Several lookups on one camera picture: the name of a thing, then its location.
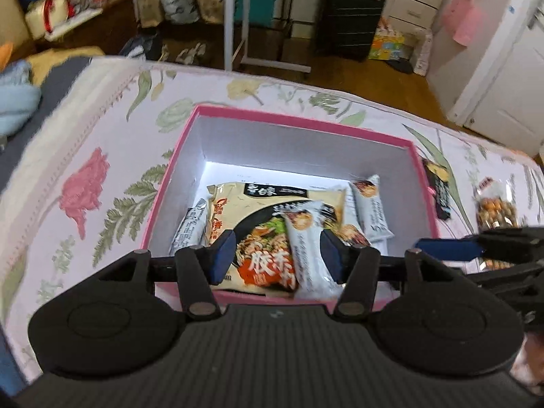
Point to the blue cloth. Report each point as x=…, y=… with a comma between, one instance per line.
x=6, y=365

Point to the instant noodle packet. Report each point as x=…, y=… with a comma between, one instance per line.
x=255, y=238

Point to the black suitcase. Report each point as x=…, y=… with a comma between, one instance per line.
x=348, y=17

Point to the grey bed sheet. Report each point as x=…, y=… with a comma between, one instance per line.
x=55, y=76

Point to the pink cardboard box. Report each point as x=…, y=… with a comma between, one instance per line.
x=180, y=170

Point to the teal bag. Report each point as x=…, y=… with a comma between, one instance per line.
x=263, y=4

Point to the wooden nightstand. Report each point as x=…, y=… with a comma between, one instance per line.
x=102, y=21

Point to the small dark snack packet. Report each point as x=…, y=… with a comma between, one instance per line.
x=441, y=195

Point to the wooden side table white legs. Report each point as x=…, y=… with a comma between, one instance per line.
x=229, y=17

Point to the slippers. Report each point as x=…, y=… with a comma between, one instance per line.
x=191, y=53

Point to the black bag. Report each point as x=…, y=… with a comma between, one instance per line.
x=142, y=44

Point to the goose plush toy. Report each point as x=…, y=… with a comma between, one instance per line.
x=4, y=53

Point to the pink paper bag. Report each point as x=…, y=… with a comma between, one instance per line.
x=463, y=19

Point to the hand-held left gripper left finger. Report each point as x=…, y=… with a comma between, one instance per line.
x=223, y=257

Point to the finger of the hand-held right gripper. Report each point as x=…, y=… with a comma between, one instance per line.
x=446, y=248
x=514, y=282

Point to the clear bag of coated peanuts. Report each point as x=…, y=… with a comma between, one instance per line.
x=495, y=210

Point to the light blue blanket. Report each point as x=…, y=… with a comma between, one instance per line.
x=17, y=97

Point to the white wardrobe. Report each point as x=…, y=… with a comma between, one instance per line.
x=416, y=0

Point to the colourful gift bag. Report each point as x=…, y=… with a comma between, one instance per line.
x=389, y=44

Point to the dark item on floor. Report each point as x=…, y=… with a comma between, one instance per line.
x=401, y=66

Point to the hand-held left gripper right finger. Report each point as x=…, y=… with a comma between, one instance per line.
x=332, y=257

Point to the white printed plastic bag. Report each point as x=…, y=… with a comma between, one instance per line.
x=180, y=6

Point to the cream gift box red ribbon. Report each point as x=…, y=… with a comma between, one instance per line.
x=46, y=16

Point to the wooden headboard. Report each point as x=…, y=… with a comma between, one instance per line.
x=10, y=17

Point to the white door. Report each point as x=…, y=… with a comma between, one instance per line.
x=510, y=72

